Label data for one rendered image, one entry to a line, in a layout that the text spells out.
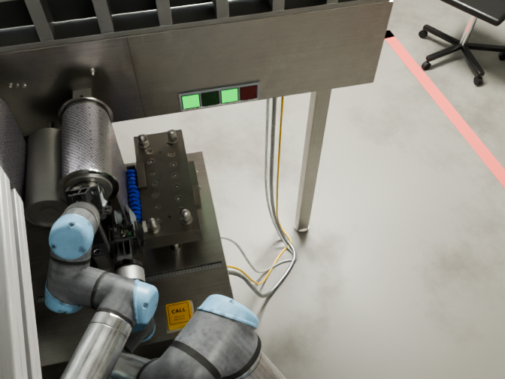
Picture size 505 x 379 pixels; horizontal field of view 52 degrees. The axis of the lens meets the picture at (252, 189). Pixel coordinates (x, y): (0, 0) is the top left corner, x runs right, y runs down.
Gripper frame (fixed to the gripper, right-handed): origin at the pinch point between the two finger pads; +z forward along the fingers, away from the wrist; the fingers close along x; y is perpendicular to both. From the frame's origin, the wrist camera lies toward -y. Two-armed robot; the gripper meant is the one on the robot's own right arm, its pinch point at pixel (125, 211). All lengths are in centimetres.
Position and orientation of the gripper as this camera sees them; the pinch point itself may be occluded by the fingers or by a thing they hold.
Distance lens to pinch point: 148.7
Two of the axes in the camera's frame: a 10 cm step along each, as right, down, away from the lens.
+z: -2.2, -7.8, 5.8
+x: -9.8, 1.7, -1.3
